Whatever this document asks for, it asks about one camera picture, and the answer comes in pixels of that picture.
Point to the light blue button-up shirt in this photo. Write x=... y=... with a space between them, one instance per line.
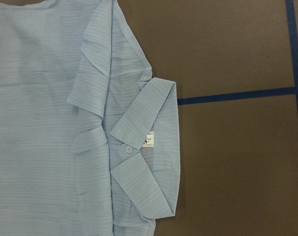
x=89 y=139

